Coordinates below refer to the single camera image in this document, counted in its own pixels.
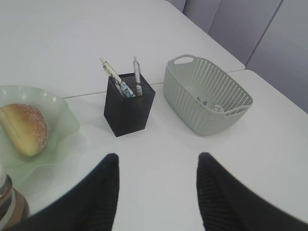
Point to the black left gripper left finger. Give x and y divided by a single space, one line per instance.
89 206

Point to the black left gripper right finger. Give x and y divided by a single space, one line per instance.
225 204

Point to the brown Nescafe coffee bottle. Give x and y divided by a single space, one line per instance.
14 207

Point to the paper ball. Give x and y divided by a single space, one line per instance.
218 108
202 101

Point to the sugared bread bun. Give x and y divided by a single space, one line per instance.
25 127

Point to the beige retractable pen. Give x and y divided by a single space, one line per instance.
111 72

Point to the grey retractable pen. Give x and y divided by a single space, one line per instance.
136 67

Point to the light blue retractable pen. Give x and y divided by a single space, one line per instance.
126 90

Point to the green glass wavy plate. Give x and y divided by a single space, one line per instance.
61 123

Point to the black mesh pen holder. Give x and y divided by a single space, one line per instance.
127 115

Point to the green plastic woven basket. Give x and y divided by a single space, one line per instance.
188 77

